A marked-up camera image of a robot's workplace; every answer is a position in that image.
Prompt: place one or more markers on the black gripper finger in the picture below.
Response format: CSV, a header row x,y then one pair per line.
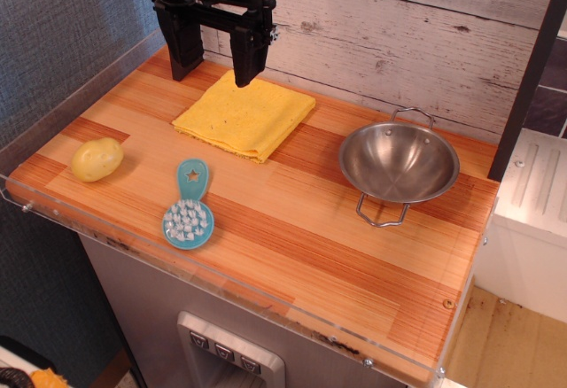
x,y
183,38
249,50

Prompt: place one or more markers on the yellow toy potato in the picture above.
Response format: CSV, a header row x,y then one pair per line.
x,y
96,159

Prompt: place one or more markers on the folded yellow cloth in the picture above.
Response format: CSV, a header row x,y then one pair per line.
x,y
250,122

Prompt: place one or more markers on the teal dish scrubber brush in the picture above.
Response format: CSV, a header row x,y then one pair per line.
x,y
189,222

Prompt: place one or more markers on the clear acrylic table guard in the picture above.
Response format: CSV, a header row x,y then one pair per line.
x,y
274,253

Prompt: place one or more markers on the grey toy dispenser panel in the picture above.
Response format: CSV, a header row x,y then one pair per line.
x,y
219,358

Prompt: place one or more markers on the white toy cabinet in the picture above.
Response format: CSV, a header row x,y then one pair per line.
x,y
523,257

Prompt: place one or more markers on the yellow object bottom left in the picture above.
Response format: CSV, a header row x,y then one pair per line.
x,y
46,378

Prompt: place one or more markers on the steel pan with handles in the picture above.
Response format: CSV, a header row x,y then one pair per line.
x,y
402,161

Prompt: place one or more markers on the dark right shelf post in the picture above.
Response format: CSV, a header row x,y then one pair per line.
x,y
541,51

